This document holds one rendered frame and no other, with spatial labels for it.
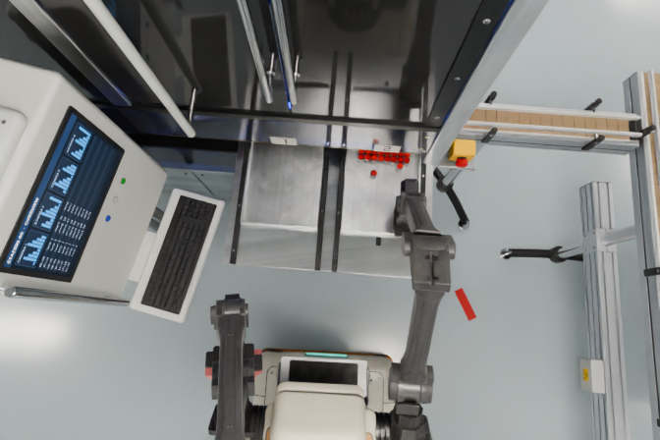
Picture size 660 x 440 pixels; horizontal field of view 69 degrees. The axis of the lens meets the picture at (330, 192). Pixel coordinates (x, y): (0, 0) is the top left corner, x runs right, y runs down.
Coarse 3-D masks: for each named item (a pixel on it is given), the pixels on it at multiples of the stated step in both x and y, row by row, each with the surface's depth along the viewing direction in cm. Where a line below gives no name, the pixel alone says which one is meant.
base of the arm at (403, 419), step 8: (392, 416) 120; (400, 416) 117; (408, 416) 116; (416, 416) 117; (424, 416) 125; (392, 424) 119; (400, 424) 118; (408, 424) 117; (416, 424) 118; (424, 424) 123; (392, 432) 120; (400, 432) 117; (408, 432) 117; (416, 432) 117; (424, 432) 120
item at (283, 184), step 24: (264, 144) 173; (288, 144) 173; (264, 168) 171; (288, 168) 171; (312, 168) 171; (264, 192) 169; (288, 192) 169; (312, 192) 169; (264, 216) 166; (288, 216) 166; (312, 216) 166
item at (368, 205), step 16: (352, 160) 172; (416, 160) 172; (352, 176) 170; (368, 176) 170; (384, 176) 170; (400, 176) 170; (416, 176) 170; (352, 192) 169; (368, 192) 169; (384, 192) 169; (400, 192) 169; (352, 208) 167; (368, 208) 167; (384, 208) 167; (352, 224) 166; (368, 224) 166; (384, 224) 166
